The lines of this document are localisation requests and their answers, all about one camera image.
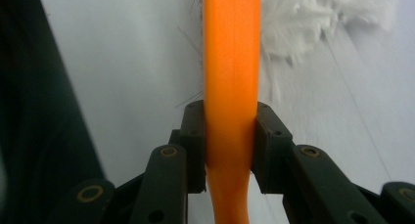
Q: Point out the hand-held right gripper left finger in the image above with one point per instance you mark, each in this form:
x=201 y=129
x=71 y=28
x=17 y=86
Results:
x=195 y=145

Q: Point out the orange brush with grey bristles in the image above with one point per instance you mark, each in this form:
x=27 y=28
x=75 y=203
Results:
x=231 y=70

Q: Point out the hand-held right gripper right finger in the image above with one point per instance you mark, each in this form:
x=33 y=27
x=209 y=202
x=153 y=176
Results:
x=270 y=149

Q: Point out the scattered white tissue paper scraps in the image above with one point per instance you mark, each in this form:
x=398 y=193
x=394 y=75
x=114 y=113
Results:
x=293 y=22

